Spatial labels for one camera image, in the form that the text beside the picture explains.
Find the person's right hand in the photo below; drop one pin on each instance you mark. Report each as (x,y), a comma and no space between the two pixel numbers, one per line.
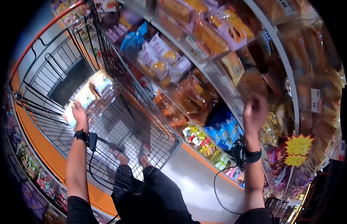
(253,117)

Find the person's left hand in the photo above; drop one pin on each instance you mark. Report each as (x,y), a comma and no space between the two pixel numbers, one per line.
(80,119)

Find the person's left fingers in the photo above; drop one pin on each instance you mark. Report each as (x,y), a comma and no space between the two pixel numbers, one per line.
(76,107)

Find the person's right fingers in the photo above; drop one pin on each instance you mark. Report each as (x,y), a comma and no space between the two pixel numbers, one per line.
(257,103)

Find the clear bread packet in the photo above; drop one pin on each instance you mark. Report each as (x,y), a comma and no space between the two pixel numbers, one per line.
(95,89)

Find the black wrist band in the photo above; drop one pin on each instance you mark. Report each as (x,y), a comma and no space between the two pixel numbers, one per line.
(250,156)
(81,136)

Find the person's legs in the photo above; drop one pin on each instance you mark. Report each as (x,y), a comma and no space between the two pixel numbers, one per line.
(126,175)

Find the person's body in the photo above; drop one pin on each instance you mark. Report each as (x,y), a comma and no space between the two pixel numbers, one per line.
(162,207)

